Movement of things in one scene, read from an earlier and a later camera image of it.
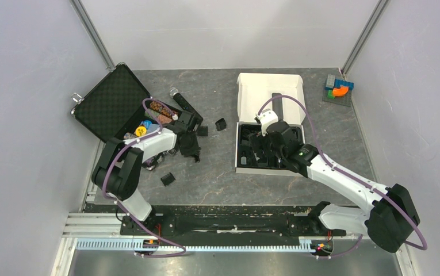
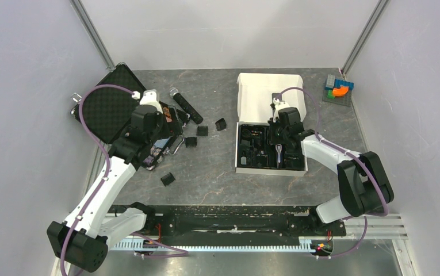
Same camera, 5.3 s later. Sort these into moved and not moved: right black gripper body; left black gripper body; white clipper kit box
Moved: right black gripper body; left black gripper body
Not moved: white clipper kit box
